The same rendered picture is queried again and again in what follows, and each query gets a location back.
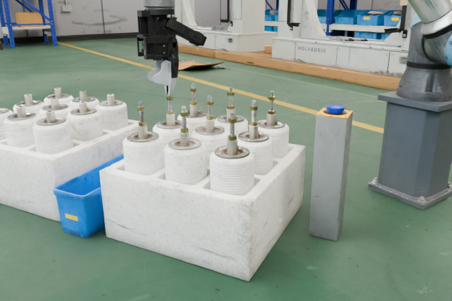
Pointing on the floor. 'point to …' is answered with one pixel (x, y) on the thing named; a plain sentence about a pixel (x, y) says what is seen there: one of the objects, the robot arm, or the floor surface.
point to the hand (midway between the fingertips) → (171, 89)
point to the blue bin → (83, 202)
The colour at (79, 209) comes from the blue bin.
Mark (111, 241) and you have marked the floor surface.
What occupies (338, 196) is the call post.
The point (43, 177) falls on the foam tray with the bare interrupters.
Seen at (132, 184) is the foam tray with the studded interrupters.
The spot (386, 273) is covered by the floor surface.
